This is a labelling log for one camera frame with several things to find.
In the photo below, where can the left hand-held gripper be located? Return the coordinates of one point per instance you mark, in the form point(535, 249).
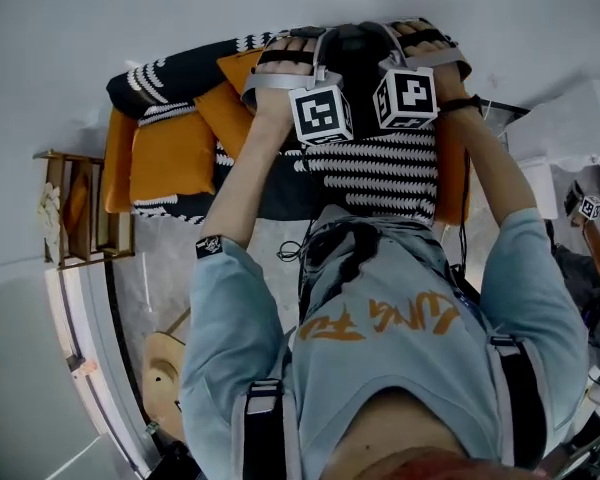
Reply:
point(320, 113)

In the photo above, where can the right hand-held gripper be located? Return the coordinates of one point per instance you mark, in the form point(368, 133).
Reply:
point(410, 98)

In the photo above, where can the orange sofa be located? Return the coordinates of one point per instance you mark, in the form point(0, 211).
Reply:
point(117, 168)

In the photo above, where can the person's left forearm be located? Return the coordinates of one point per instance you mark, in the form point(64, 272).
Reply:
point(245, 178)

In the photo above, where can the person's right forearm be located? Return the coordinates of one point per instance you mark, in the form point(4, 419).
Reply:
point(490, 168)

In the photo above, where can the person's right hand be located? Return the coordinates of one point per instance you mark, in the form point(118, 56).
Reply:
point(450, 85)

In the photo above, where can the person's left hand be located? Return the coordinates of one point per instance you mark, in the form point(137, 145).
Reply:
point(282, 68)

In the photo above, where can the black wristband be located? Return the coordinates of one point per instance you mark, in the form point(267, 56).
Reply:
point(462, 104)

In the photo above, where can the black white patterned blanket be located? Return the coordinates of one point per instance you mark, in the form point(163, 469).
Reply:
point(290, 193)

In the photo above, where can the wide orange back cushion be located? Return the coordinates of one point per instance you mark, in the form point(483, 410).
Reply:
point(237, 68)

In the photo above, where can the small orange cushion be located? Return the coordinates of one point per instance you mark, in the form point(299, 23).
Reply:
point(225, 118)

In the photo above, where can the person's printed jeans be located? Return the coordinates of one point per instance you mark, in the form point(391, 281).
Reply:
point(405, 238)

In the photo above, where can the white cabinet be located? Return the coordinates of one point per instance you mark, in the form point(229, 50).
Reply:
point(555, 133)

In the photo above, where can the large square orange cushion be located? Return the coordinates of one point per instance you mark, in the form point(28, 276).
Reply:
point(172, 158)

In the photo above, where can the wooden slatted side shelf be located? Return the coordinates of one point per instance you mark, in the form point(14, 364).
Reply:
point(115, 233)

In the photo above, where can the narrow orange cushion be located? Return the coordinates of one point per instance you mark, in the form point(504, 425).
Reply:
point(76, 203)

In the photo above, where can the white crumpled cloth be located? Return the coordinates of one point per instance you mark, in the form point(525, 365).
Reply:
point(50, 213)

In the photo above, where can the person's light blue shirt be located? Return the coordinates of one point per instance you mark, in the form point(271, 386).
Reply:
point(405, 393)

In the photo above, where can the round wooden stool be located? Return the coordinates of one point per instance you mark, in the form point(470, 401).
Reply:
point(162, 393)

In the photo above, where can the small clear jar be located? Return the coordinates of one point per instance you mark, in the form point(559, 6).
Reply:
point(152, 428)

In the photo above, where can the black equipment bundle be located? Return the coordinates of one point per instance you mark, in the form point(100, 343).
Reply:
point(180, 460)

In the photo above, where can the white sliding door frame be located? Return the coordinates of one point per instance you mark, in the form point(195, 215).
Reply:
point(80, 318)

